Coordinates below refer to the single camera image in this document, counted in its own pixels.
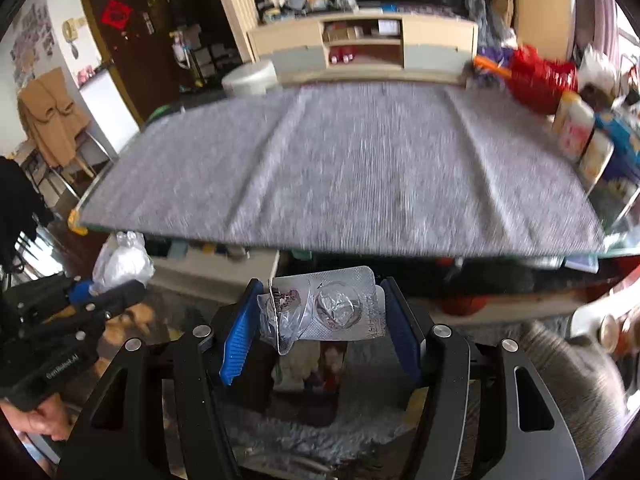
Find whiteboard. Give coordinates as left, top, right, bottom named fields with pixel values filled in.
left=77, top=67, right=141, bottom=156

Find yellow corner protector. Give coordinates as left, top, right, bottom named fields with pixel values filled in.
left=67, top=207, right=89, bottom=236

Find beige television cabinet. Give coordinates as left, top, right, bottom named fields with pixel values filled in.
left=247, top=10, right=478, bottom=84

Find grey table cloth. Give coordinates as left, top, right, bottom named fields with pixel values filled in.
left=77, top=82, right=606, bottom=261

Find grey fuzzy cloth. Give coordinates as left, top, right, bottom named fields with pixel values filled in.
left=520, top=320, right=632, bottom=480

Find silver blister pack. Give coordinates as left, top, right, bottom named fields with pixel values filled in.
left=257, top=266, right=388, bottom=356

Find orange toy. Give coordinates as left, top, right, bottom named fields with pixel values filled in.
left=472, top=55, right=514, bottom=79

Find grey jacket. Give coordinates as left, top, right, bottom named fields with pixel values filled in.
left=467, top=0, right=518, bottom=51

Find white round stool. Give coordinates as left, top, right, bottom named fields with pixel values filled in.
left=221, top=60, right=280, bottom=96

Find white bottle with beige label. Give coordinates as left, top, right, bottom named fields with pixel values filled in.
left=577, top=130, right=615, bottom=192

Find white plastic bag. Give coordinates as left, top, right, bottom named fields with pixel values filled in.
left=580, top=45, right=621, bottom=92

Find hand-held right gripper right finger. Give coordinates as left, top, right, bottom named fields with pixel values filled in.
left=377, top=276, right=586, bottom=480

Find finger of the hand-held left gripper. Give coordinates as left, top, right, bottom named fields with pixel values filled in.
left=7, top=275, right=96, bottom=323
left=22, top=280, right=148, bottom=356

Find purple bag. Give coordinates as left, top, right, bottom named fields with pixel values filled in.
left=472, top=44, right=516, bottom=87

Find black cloth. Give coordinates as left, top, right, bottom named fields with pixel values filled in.
left=0, top=155, right=52, bottom=281

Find low white table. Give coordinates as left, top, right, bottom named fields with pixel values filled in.
left=150, top=247, right=281, bottom=302

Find red basket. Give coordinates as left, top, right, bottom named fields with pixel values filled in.
left=507, top=45, right=578, bottom=114

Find wall stickers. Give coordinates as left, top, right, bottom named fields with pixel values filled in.
left=10, top=2, right=56, bottom=86

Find brown door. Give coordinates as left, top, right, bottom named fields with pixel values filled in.
left=75, top=0, right=181, bottom=126

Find metal chair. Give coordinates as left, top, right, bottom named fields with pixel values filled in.
left=20, top=130, right=117, bottom=196

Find person's left hand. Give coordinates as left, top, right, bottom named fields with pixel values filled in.
left=15, top=394, right=78, bottom=443

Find brown coat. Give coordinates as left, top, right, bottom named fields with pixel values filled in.
left=17, top=67, right=91, bottom=168

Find clear plastic bag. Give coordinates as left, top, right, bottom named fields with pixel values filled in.
left=91, top=231, right=156, bottom=295

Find red door decoration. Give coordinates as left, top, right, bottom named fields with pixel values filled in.
left=100, top=0, right=135, bottom=31

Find white bottle with pink label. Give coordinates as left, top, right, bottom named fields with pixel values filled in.
left=552, top=91, right=596, bottom=162

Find pink curtain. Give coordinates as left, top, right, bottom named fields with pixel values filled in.
left=572, top=0, right=621, bottom=61

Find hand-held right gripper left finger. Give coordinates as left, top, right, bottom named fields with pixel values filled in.
left=57, top=277, right=266, bottom=480

